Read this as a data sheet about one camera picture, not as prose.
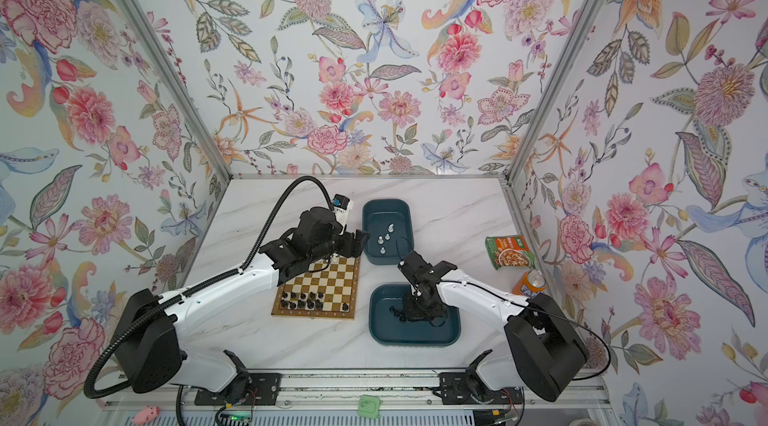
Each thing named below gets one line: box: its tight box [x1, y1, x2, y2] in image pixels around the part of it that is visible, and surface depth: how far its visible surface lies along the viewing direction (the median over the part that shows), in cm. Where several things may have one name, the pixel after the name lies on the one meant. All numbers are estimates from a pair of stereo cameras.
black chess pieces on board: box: [280, 292, 349, 311], surface depth 88 cm
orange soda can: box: [512, 268, 547, 298], surface depth 84 cm
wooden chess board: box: [271, 254, 361, 319], surface depth 90 cm
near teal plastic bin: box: [368, 284, 462, 347], surface depth 85 cm
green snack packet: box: [485, 235, 536, 270], surface depth 101 cm
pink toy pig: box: [132, 405, 161, 426], surface depth 71 cm
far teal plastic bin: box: [362, 198, 415, 265], surface depth 106 cm
